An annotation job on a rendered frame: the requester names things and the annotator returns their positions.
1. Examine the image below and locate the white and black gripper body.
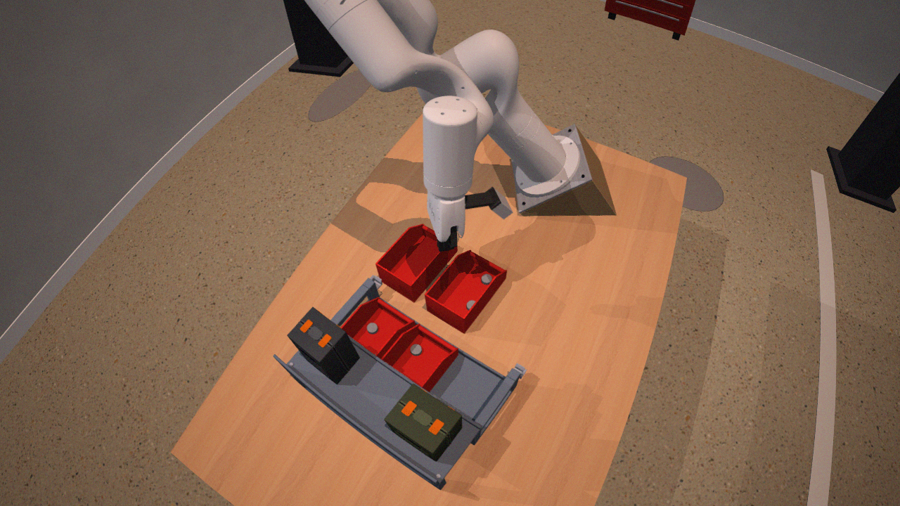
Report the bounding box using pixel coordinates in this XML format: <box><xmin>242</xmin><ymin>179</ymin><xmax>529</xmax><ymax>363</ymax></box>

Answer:
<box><xmin>427</xmin><ymin>192</ymin><xmax>466</xmax><ymax>242</ymax></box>

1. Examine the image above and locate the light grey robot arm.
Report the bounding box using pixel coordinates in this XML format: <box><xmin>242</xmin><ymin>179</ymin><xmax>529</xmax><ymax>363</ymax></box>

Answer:
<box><xmin>305</xmin><ymin>0</ymin><xmax>580</xmax><ymax>197</ymax></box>

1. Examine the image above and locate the red bin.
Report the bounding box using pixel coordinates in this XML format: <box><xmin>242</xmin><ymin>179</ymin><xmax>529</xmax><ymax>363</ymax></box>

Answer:
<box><xmin>375</xmin><ymin>224</ymin><xmax>458</xmax><ymax>302</ymax></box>
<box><xmin>425</xmin><ymin>250</ymin><xmax>507</xmax><ymax>334</ymax></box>
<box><xmin>381</xmin><ymin>324</ymin><xmax>458</xmax><ymax>392</ymax></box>
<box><xmin>341</xmin><ymin>297</ymin><xmax>415</xmax><ymax>358</ymax></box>

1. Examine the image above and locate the grey metal shelf rack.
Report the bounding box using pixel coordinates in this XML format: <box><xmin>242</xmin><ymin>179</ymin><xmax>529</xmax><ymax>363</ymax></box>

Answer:
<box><xmin>273</xmin><ymin>275</ymin><xmax>527</xmax><ymax>490</ymax></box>

